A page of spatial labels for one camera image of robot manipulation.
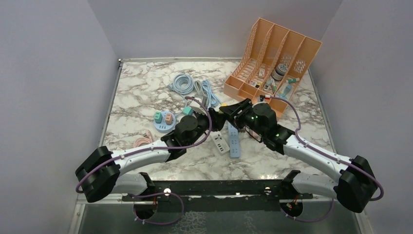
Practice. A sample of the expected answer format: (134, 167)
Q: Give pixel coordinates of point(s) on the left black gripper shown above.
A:
(217, 119)

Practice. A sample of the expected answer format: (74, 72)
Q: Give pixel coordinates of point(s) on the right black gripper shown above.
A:
(245, 106)

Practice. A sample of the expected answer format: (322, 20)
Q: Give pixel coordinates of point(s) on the pink charger plug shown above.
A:
(168, 119)

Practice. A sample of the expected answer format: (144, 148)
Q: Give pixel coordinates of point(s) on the green charger plug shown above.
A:
(158, 117)

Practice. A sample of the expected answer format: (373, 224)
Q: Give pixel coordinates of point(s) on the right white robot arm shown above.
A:
(350, 181)

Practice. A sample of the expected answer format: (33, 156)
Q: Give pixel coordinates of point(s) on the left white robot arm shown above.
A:
(98, 174)

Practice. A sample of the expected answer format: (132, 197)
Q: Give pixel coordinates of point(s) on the teal charger plug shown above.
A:
(187, 111)

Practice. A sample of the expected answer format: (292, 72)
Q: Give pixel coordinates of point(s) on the blue long power strip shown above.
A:
(234, 142)

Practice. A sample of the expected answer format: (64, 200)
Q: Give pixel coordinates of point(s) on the white power strip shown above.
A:
(219, 142)

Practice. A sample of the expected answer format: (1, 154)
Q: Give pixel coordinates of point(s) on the blue round power strip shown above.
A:
(162, 127)

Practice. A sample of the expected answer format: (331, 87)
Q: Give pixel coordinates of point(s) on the orange file organizer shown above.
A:
(268, 45)

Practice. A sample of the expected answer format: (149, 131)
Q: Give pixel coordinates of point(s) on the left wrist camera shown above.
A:
(196, 107)

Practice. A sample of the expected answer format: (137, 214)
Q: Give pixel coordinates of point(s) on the black mounting rail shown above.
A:
(173, 196)

